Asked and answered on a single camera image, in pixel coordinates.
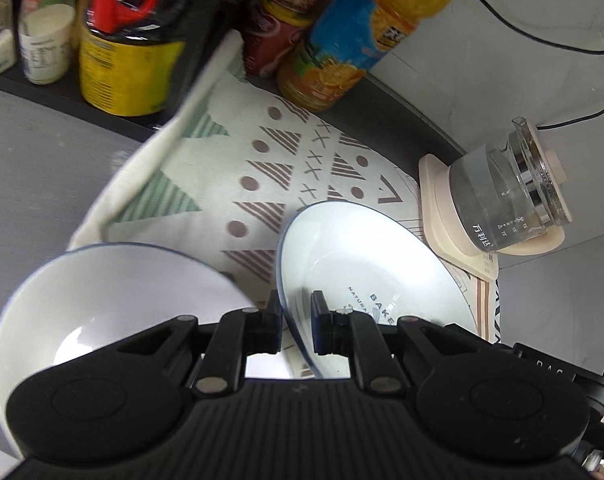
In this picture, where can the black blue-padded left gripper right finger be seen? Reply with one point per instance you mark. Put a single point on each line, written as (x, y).
(382, 358)

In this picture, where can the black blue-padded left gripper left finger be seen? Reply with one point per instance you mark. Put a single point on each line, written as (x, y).
(209, 358)

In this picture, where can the white plate Bake print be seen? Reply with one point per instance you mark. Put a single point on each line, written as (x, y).
(361, 260)

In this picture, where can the white plate Sweet print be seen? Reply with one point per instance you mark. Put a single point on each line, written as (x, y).
(93, 296)

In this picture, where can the patterned white table cloth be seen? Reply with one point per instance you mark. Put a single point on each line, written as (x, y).
(224, 177)

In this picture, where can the glass kettle cream base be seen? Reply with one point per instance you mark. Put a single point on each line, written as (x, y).
(494, 201)

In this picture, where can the black metal shelf rack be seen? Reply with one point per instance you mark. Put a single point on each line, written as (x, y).
(199, 23)

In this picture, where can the orange juice bottle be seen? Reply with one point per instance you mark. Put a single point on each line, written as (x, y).
(347, 40)

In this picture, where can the red cola can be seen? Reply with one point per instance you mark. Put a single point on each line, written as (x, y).
(276, 26)

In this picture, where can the white powder glass jar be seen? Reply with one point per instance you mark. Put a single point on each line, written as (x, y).
(44, 29)

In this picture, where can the soy sauce jug red handle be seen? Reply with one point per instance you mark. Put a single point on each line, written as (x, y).
(128, 52)

